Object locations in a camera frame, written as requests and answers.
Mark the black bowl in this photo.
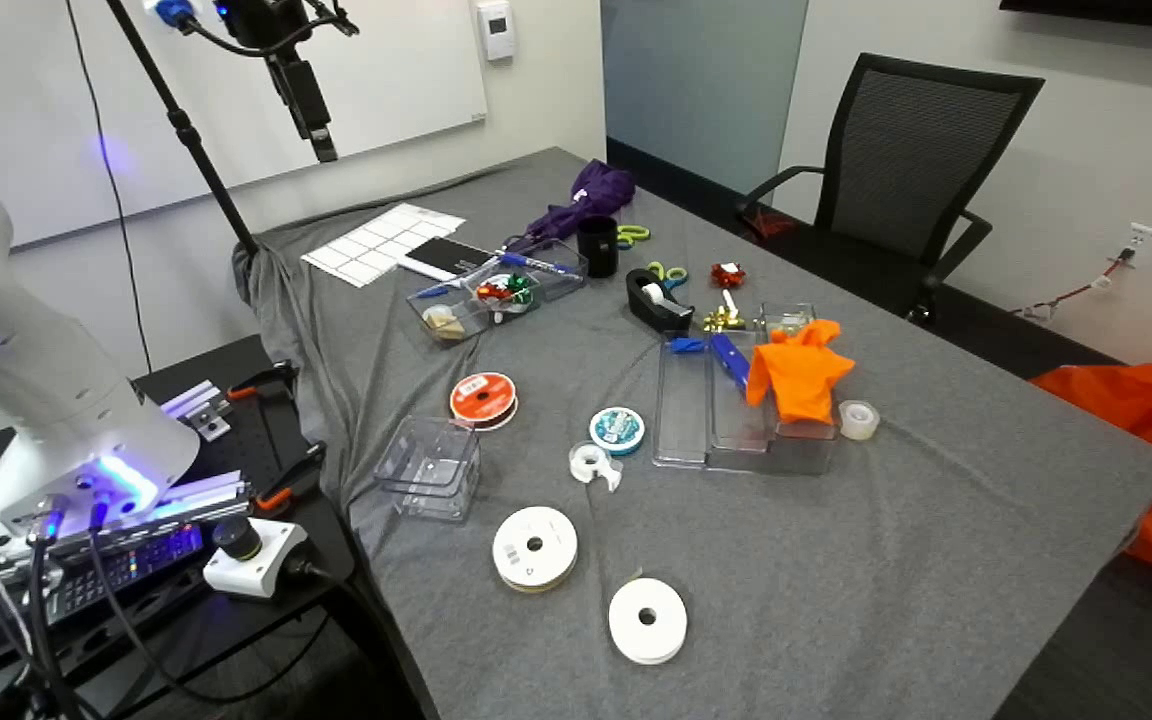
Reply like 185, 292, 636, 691
619, 266, 695, 337

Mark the teal ribbon spool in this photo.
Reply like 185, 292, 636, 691
584, 406, 653, 460

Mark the clear tray with bows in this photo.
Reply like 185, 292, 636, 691
468, 254, 589, 323

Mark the orange ribbon spool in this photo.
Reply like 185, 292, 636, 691
445, 367, 526, 433

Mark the small white tape roll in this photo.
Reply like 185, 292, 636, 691
563, 439, 630, 497

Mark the blue pen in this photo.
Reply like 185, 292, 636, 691
501, 250, 584, 282

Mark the black cup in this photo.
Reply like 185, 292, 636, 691
576, 214, 623, 282

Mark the clear acrylic holder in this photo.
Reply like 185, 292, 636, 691
653, 337, 850, 479

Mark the green yellow bow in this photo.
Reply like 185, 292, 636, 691
643, 256, 692, 292

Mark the small clear box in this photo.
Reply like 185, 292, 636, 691
410, 285, 488, 348

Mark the blue ribbon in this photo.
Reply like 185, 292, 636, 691
663, 332, 753, 391

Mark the gold gift bow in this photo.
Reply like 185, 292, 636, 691
701, 301, 748, 337

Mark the black phone box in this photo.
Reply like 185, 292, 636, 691
401, 235, 497, 285

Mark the purple folded umbrella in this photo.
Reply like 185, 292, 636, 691
501, 155, 640, 260

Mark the clear plastic box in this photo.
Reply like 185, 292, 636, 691
374, 413, 488, 525

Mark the white ribbon spool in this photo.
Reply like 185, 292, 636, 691
488, 499, 584, 598
606, 572, 692, 673

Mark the orange cloth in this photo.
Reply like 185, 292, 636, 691
741, 316, 861, 433

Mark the white label sheet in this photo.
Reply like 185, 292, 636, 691
301, 199, 468, 292

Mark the gray table cloth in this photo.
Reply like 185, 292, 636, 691
227, 144, 1152, 720

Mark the orange black clamp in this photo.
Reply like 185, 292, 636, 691
219, 367, 304, 407
253, 449, 327, 519

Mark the white whiteboard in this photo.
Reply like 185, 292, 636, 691
0, 0, 492, 254

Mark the black mesh office chair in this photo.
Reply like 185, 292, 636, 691
737, 52, 1048, 323

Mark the black robot cart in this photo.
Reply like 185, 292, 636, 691
0, 332, 387, 720

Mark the white wall thermostat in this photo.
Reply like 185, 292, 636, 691
472, 0, 519, 64

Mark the black camera tripod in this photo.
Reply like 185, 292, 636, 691
105, 0, 363, 256

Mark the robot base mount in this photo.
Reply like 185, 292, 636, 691
0, 466, 261, 632

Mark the black wall television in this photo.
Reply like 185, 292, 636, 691
996, 0, 1152, 38

